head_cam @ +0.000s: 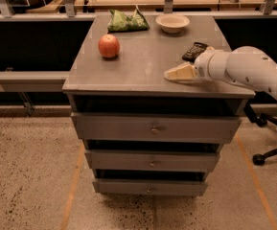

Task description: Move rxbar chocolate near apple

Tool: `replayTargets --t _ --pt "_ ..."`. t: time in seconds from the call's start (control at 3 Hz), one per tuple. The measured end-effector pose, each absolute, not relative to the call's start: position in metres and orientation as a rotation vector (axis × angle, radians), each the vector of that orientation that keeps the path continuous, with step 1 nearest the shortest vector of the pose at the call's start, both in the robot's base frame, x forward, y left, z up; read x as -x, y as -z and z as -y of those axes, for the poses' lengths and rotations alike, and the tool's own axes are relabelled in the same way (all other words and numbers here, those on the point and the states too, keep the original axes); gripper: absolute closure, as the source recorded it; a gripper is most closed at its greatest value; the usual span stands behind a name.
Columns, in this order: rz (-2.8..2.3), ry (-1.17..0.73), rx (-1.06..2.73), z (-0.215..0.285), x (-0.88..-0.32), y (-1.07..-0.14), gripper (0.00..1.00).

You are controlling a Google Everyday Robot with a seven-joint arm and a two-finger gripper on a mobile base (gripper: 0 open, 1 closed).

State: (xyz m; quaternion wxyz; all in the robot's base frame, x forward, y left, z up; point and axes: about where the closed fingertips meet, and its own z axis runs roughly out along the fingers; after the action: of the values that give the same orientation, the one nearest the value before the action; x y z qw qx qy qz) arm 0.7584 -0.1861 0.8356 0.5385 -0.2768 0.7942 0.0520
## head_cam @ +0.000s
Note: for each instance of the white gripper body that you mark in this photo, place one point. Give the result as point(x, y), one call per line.
point(202, 68)

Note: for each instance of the black rxbar chocolate wrapper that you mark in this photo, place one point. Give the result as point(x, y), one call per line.
point(196, 50)

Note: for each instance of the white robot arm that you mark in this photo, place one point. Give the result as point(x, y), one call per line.
point(247, 67)

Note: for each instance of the red apple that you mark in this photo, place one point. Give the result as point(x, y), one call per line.
point(109, 46)

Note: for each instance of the white bowl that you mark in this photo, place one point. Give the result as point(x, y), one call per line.
point(172, 23)

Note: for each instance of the grey drawer cabinet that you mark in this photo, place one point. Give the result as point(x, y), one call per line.
point(133, 83)

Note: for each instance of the green chip bag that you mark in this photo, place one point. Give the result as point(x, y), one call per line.
point(120, 22)

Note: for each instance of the middle grey drawer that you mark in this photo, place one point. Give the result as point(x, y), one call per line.
point(151, 160)

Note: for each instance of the grey drawer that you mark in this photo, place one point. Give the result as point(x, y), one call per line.
point(151, 160)
point(185, 129)
point(149, 187)

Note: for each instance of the top grey drawer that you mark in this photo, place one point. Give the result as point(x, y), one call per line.
point(185, 129)

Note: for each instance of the bottom grey drawer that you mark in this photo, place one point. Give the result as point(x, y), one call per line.
point(149, 187)

